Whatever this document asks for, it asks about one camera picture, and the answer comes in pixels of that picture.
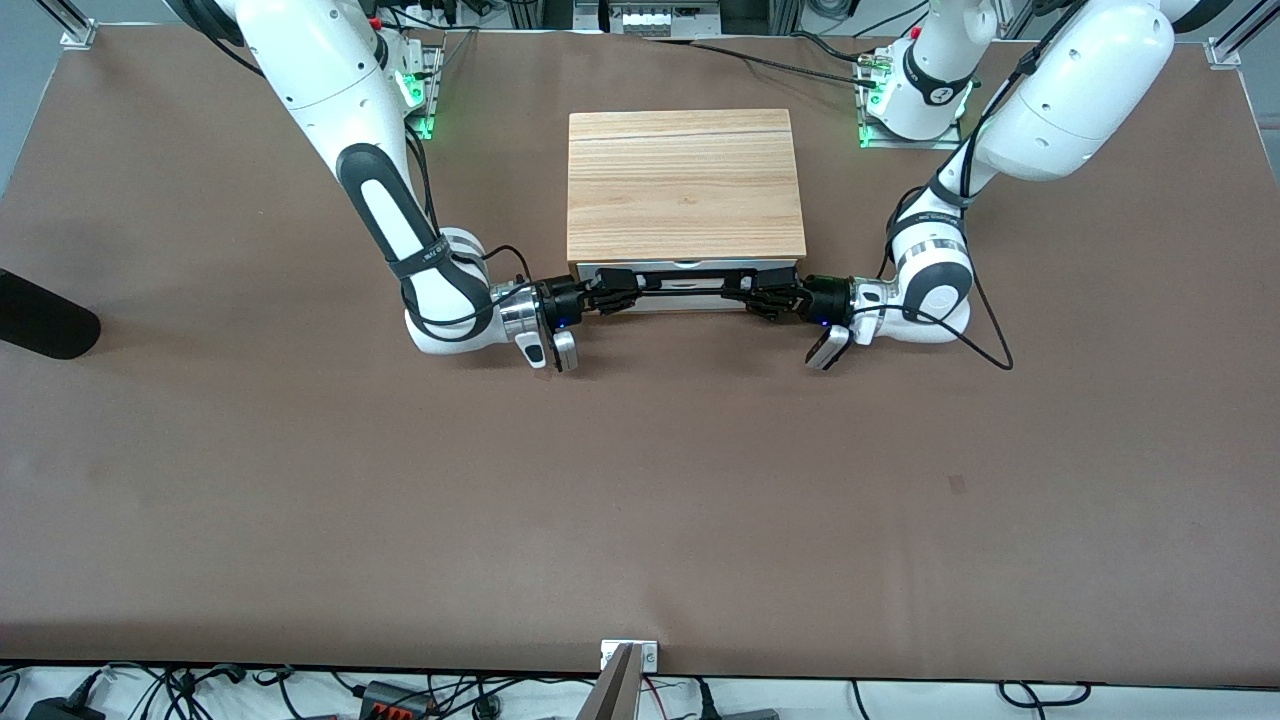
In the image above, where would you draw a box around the white power strip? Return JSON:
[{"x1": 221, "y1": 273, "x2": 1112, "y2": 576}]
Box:
[{"x1": 608, "y1": 2, "x2": 723, "y2": 39}]

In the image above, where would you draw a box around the black looped floor cable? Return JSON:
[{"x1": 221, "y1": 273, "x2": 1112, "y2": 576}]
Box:
[{"x1": 998, "y1": 681, "x2": 1093, "y2": 709}]

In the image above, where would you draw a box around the black power adapter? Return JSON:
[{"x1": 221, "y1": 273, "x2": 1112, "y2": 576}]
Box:
[{"x1": 25, "y1": 697, "x2": 107, "y2": 720}]

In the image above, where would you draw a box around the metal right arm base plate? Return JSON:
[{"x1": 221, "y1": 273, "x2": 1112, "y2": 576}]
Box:
[{"x1": 398, "y1": 45, "x2": 442, "y2": 141}]

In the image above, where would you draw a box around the small metal camera bracket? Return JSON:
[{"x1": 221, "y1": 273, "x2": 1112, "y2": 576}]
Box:
[{"x1": 600, "y1": 640, "x2": 660, "y2": 673}]

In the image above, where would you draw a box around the short black curved cable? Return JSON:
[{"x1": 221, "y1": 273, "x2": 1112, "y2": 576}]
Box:
[{"x1": 790, "y1": 32, "x2": 866, "y2": 65}]

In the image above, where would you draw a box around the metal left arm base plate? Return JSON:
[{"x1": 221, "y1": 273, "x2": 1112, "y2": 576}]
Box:
[{"x1": 857, "y1": 50, "x2": 964, "y2": 151}]

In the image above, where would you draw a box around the aluminium frame profile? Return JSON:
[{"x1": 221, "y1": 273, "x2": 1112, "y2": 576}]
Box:
[{"x1": 1222, "y1": 0, "x2": 1280, "y2": 59}]

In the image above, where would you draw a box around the brown table mat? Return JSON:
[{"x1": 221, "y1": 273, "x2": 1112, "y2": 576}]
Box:
[{"x1": 0, "y1": 25, "x2": 1280, "y2": 691}]

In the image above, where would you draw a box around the wooden drawer cabinet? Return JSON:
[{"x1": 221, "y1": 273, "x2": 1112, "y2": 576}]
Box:
[{"x1": 567, "y1": 108, "x2": 807, "y2": 316}]

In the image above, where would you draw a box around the black rounded pole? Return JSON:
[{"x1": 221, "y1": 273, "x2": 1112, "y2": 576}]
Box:
[{"x1": 0, "y1": 270, "x2": 102, "y2": 361}]

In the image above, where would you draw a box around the white drawer with black handle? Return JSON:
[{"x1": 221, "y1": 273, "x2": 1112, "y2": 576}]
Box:
[{"x1": 577, "y1": 261, "x2": 799, "y2": 299}]

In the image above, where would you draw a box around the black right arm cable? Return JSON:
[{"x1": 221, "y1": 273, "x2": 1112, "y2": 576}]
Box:
[{"x1": 398, "y1": 125, "x2": 533, "y2": 333}]

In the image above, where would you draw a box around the grey camera mount beam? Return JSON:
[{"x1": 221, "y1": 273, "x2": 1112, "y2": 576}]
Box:
[{"x1": 574, "y1": 644, "x2": 642, "y2": 720}]

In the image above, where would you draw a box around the long black braided cable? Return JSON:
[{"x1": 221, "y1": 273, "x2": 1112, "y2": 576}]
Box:
[{"x1": 648, "y1": 38, "x2": 881, "y2": 87}]

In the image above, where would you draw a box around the orange black connector block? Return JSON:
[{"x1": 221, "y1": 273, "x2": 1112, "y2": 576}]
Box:
[{"x1": 358, "y1": 680, "x2": 438, "y2": 720}]

